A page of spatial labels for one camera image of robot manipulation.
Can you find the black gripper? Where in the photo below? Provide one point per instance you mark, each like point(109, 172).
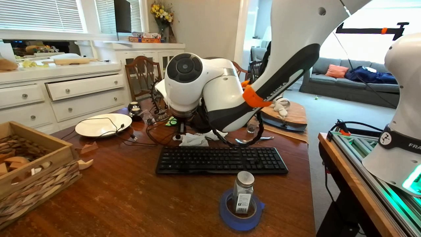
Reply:
point(198, 121)

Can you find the small silver lid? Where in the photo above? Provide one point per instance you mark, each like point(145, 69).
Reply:
point(245, 177)

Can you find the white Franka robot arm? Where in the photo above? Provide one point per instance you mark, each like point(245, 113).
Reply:
point(219, 87)

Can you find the small glass jar container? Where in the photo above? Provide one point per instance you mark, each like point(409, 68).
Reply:
point(243, 198)

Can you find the crumpled white tissue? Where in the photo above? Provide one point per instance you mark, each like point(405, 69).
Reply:
point(193, 139)

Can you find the long black rod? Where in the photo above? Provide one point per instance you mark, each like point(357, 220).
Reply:
point(180, 131)

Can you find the small green object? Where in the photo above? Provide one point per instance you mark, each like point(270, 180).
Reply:
point(172, 121)

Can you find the black computer keyboard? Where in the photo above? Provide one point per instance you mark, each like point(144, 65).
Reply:
point(219, 159)

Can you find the small dark jar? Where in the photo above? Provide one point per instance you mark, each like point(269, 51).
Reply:
point(135, 110)

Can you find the silver metal spoon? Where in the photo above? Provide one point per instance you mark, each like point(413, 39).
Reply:
point(261, 139)

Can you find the dark ornate wooden chair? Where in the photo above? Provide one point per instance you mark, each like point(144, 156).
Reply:
point(140, 79)

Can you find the thin metal utensil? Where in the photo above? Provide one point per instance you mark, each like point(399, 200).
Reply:
point(113, 125)

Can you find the long wooden stick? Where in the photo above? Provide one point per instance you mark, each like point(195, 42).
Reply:
point(285, 133)

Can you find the white glass-door cabinet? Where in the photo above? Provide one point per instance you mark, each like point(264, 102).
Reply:
point(140, 52)

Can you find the white round plate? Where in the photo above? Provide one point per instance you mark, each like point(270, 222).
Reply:
point(99, 126)

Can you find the blue tape roll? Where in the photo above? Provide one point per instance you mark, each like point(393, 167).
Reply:
point(239, 223)

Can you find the yellow flowers in vase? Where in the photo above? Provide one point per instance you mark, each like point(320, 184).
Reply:
point(163, 17)

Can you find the small wood piece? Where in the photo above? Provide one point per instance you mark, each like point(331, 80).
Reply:
point(86, 164)
point(89, 147)

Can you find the white drawer dresser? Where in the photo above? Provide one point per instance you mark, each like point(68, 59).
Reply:
point(67, 93)

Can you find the wooden cutting board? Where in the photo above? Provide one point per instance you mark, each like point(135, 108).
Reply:
point(74, 60)

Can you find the pink cushion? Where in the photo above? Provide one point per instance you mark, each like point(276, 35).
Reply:
point(338, 71)

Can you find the grey sofa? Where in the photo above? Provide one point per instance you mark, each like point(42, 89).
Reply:
point(347, 89)

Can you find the robot mounting cart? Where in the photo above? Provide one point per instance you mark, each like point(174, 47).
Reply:
point(351, 192)

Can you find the wooden slat basket crate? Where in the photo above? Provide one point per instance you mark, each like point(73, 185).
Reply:
point(31, 184)

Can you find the blue cloth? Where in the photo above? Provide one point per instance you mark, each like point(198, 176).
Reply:
point(373, 75)

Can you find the white window blinds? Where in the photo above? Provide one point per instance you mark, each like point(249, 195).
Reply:
point(40, 13)

